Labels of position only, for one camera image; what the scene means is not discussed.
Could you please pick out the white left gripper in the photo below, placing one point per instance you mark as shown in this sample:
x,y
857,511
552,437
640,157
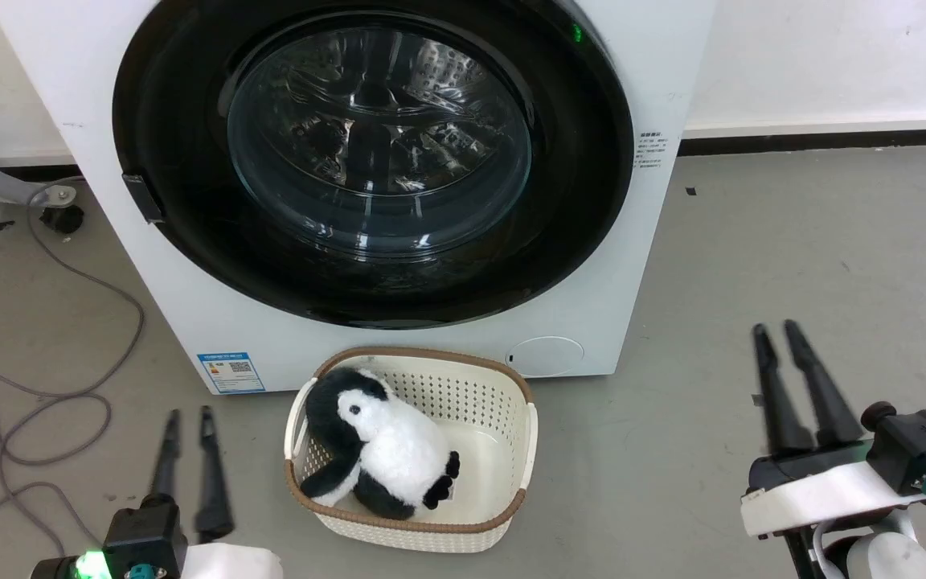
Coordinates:
x,y
230,561

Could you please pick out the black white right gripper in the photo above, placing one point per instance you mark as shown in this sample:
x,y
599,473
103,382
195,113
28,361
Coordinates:
x,y
817,490

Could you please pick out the black round glass washer door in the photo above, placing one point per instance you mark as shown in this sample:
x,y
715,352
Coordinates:
x,y
190,121

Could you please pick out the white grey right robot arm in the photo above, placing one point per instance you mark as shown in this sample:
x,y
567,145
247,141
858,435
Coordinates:
x,y
881,555

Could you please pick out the white front-load washing machine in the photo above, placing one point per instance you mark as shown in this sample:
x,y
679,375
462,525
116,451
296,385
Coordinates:
x,y
656,80

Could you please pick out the blue energy label sticker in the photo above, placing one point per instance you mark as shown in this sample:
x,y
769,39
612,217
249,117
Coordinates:
x,y
231,371

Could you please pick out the black white penguin plush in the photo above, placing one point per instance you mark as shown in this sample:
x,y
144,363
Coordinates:
x,y
391,446

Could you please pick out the round white filter cover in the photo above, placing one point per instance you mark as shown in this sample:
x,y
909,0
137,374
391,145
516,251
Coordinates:
x,y
544,356

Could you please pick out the black caster wheel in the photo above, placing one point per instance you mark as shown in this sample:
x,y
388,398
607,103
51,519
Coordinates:
x,y
62,218

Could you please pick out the white text label sticker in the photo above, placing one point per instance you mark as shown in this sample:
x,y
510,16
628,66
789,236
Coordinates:
x,y
652,149

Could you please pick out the cream plastic laundry basket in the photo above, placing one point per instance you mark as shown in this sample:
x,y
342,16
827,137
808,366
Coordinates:
x,y
489,418

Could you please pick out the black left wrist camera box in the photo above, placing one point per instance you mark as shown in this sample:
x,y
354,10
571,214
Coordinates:
x,y
145,543

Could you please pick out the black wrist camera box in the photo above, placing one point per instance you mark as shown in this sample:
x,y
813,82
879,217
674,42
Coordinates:
x,y
917,446
145,543

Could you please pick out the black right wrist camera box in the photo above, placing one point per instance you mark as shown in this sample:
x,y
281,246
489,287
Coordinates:
x,y
917,446

